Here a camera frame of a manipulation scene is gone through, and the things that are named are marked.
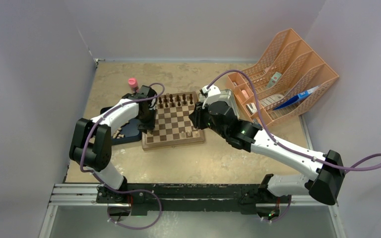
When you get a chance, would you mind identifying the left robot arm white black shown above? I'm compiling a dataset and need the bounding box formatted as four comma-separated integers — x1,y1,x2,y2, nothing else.
69,86,163,203

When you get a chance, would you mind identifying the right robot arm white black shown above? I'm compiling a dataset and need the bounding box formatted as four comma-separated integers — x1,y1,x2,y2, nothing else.
189,101,345,205

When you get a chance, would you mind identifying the wooden chess board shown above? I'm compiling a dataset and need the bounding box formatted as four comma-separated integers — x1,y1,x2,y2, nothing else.
141,91,205,151

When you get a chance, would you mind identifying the dark blue tin lid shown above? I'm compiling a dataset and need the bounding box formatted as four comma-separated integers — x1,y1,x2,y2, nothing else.
111,118,142,146

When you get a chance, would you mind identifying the gold metal tin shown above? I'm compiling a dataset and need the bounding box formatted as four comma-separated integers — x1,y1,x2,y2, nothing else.
197,89,240,118

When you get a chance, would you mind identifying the pink capped bottle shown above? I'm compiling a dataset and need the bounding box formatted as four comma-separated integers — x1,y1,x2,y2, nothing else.
127,78,139,92

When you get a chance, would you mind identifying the pink eraser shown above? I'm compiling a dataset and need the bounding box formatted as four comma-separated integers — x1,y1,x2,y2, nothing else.
241,89,251,101

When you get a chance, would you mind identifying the white stapler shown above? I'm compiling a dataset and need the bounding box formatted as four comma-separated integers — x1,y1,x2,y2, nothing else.
245,103,258,115

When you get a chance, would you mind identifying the white card pack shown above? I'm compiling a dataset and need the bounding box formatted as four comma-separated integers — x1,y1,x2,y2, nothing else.
266,71,282,88

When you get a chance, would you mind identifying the orange plastic file organizer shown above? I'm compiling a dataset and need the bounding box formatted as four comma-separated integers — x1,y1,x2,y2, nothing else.
226,28,339,126

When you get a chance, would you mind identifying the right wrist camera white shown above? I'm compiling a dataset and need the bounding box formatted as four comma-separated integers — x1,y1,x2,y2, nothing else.
200,84,221,109

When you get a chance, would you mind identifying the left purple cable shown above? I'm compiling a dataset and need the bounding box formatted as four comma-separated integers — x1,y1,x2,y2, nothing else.
78,82,166,231

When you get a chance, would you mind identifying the purple cable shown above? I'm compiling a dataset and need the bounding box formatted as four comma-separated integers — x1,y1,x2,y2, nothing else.
78,82,166,231
205,69,381,172

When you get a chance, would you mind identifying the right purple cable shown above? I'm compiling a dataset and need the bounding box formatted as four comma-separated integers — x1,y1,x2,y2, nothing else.
205,69,381,172

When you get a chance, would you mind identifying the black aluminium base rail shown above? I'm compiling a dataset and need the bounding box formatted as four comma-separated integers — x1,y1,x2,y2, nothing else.
50,183,322,216

